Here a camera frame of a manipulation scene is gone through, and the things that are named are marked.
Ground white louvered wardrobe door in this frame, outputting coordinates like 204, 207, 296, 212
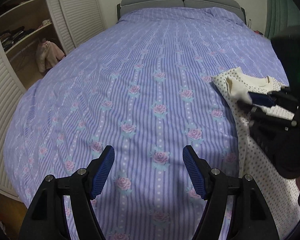
46, 0, 105, 54

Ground green curtain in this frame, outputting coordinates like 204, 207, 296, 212
264, 0, 300, 39

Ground dark folded clothes pile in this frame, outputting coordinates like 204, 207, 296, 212
0, 26, 35, 51

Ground grey padded headboard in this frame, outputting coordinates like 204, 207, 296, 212
116, 0, 247, 23

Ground purple floral bed cover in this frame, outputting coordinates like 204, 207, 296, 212
4, 8, 287, 239

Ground black tracker with green light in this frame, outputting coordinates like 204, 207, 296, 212
270, 25, 300, 103

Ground wooden wardrobe shelves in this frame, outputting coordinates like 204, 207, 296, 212
0, 0, 66, 89

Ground white louvered door near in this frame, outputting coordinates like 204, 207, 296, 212
0, 42, 26, 201

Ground white polka dot shirt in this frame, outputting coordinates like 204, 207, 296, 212
211, 67, 300, 240

